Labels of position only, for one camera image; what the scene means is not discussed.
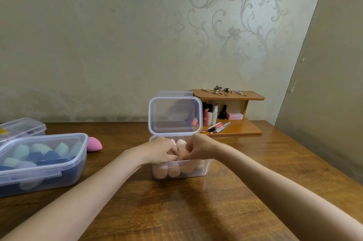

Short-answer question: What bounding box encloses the person's right hand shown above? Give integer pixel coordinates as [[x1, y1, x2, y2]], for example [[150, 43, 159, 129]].
[[178, 133, 225, 162]]

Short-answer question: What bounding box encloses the person's left hand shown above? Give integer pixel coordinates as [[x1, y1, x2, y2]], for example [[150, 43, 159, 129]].
[[133, 137, 178, 166]]

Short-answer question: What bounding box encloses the group of beige pink sponges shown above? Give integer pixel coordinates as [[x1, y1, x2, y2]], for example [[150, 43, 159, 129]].
[[152, 137, 206, 179]]

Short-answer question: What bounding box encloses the large clear plastic container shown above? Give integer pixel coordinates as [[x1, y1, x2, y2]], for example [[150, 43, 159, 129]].
[[148, 90, 214, 181]]

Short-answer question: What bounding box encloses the hot pink sponge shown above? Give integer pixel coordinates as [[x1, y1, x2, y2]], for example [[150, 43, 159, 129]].
[[86, 137, 103, 152]]

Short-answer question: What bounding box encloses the group of blue green sponges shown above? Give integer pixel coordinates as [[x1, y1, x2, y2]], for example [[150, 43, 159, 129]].
[[0, 141, 84, 193]]

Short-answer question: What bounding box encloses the small clear plastic box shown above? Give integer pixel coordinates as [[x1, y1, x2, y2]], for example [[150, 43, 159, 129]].
[[0, 133, 89, 198]]

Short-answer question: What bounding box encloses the clear divided organizer box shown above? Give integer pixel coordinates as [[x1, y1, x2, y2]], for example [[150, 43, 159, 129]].
[[0, 117, 47, 148]]

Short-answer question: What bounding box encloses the person's right forearm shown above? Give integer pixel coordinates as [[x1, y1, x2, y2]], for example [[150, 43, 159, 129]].
[[215, 144, 363, 241]]

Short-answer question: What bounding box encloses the person's left forearm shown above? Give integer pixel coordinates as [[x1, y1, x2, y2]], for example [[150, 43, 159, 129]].
[[0, 150, 145, 241]]

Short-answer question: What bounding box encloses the pink lip gloss tube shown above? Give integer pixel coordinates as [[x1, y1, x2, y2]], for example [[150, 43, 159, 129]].
[[202, 122, 223, 134]]

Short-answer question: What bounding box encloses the slim silver cosmetic stick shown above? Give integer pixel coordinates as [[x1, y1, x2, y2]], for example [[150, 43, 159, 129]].
[[214, 122, 232, 134]]

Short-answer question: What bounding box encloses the pink cosmetic bottle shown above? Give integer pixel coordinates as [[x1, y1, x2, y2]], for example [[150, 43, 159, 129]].
[[203, 109, 213, 127]]

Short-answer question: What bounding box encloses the white cosmetic bottle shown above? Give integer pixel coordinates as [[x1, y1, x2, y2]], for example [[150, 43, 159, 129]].
[[211, 103, 219, 126]]

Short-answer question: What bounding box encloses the pile of metal hair clips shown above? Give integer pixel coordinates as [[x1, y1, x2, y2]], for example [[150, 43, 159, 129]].
[[200, 85, 247, 97]]

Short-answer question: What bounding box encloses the small wooden rack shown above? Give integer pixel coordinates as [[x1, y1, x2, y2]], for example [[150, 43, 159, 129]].
[[191, 89, 265, 136]]

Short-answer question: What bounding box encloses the pale green door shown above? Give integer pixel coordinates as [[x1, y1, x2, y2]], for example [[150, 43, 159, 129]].
[[275, 0, 363, 185]]

